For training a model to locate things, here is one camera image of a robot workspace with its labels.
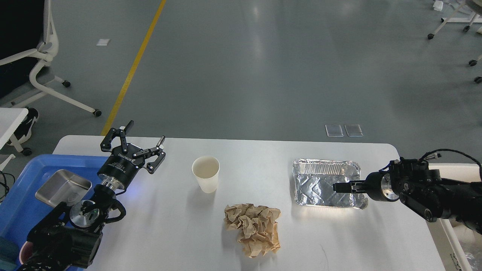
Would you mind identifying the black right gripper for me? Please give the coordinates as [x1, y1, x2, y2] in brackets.
[333, 172, 399, 202]

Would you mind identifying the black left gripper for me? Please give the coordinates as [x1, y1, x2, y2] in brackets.
[97, 120, 166, 189]

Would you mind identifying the aluminium foil tray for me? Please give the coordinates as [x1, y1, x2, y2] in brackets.
[292, 158, 369, 210]

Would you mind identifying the square steel container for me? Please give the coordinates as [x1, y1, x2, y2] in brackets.
[35, 169, 92, 208]

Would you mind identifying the white paper cup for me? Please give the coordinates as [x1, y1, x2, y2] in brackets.
[192, 156, 220, 193]

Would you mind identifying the brown paper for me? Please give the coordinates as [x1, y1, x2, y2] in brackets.
[224, 204, 282, 258]

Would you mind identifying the pink mug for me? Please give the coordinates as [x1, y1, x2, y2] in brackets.
[19, 241, 34, 265]

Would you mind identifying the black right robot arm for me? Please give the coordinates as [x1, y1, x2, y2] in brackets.
[333, 149, 482, 233]

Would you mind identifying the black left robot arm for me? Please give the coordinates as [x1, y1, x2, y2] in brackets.
[18, 120, 166, 271]

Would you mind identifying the clear floor plate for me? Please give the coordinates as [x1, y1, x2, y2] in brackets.
[325, 125, 344, 138]
[344, 124, 364, 137]

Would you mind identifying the blue plastic tray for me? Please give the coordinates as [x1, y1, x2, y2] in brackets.
[0, 154, 107, 248]

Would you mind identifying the white plastic bin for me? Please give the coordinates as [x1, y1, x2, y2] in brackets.
[427, 163, 480, 271]

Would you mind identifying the white office chair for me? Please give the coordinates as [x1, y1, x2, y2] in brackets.
[1, 0, 102, 117]

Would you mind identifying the black chair caster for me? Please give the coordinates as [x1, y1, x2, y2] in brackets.
[468, 53, 482, 84]

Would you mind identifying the black cable bundle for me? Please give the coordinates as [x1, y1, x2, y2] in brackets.
[0, 171, 15, 202]

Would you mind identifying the white rolling frame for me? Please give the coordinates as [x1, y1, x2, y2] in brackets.
[427, 0, 482, 40]

